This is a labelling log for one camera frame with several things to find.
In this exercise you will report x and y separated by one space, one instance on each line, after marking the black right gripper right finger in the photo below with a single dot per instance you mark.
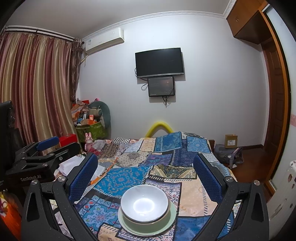
251 221

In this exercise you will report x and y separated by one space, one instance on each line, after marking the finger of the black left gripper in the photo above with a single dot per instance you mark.
64 153
48 143

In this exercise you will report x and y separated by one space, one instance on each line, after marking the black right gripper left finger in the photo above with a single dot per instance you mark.
38 218

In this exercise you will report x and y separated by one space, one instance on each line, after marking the white bowl with dots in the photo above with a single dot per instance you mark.
144 203

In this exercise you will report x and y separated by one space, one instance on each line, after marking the red box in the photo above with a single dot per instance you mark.
67 139

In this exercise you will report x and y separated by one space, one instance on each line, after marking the pink bunny toy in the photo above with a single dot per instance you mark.
88 141

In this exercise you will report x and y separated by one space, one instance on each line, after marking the green storage box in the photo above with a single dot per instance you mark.
98 132

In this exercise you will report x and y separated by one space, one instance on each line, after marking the grey green cushion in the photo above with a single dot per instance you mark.
101 112

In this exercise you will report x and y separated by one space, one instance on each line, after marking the striped red gold curtain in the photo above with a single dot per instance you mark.
39 74

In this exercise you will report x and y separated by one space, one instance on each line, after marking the grey backpack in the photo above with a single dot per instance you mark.
230 156

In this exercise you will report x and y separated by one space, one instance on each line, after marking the mint green plate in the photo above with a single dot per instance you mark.
149 229

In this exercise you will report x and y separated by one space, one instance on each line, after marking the cardboard box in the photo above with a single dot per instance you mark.
230 141

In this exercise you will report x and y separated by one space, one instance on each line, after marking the yellow foam tube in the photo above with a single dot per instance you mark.
158 125

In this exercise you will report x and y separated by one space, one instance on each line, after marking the patchwork patterned tablecloth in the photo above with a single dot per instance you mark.
165 162

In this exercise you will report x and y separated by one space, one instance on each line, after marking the white air conditioner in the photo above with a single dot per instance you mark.
104 40

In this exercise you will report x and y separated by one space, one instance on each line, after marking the wooden door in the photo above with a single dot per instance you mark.
279 97

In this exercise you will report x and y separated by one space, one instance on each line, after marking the wooden upper cabinet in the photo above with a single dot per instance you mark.
247 23

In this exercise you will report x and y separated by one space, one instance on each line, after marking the small wall monitor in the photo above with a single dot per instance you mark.
161 86

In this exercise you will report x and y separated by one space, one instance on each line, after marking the wall mounted television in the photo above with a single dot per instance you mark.
159 62

